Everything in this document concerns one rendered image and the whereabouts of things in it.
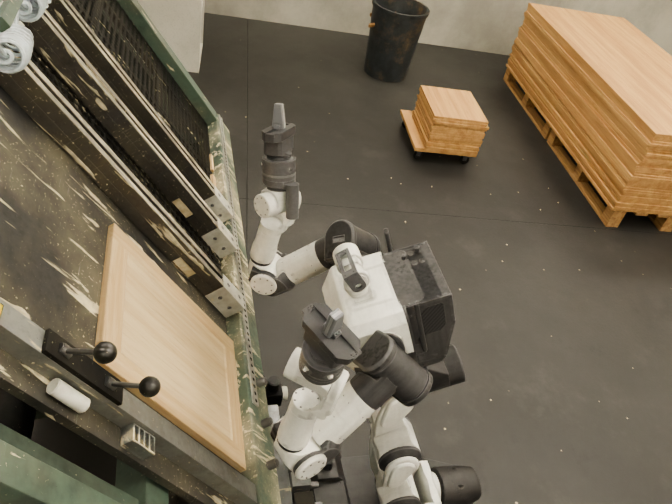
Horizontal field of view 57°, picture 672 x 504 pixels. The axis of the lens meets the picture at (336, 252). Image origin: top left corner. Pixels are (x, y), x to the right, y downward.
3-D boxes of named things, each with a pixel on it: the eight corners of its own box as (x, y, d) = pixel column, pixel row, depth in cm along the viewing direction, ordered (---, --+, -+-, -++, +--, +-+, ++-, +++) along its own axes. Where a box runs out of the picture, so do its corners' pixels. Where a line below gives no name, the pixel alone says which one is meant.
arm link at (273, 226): (290, 179, 169) (278, 216, 177) (265, 187, 163) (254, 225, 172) (305, 193, 166) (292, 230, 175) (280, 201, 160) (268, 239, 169)
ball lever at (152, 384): (107, 397, 116) (159, 402, 110) (93, 387, 114) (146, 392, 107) (116, 378, 118) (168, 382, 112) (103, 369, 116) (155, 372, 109)
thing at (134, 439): (142, 460, 123) (155, 454, 122) (119, 446, 118) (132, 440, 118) (143, 442, 126) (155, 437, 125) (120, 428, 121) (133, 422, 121)
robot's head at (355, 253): (362, 264, 155) (355, 239, 149) (374, 292, 148) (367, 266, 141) (337, 272, 155) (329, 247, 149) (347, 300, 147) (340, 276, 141)
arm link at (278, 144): (305, 124, 161) (304, 168, 167) (271, 120, 164) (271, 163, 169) (285, 136, 151) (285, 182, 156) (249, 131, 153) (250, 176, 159)
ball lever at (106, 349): (62, 365, 108) (115, 368, 102) (46, 354, 106) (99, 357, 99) (73, 346, 110) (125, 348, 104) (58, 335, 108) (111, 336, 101)
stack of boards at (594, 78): (724, 237, 471) (789, 150, 422) (602, 227, 451) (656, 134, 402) (590, 90, 656) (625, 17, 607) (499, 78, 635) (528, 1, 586)
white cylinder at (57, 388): (44, 395, 105) (76, 416, 111) (58, 388, 105) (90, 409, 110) (46, 381, 107) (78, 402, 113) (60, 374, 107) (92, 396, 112)
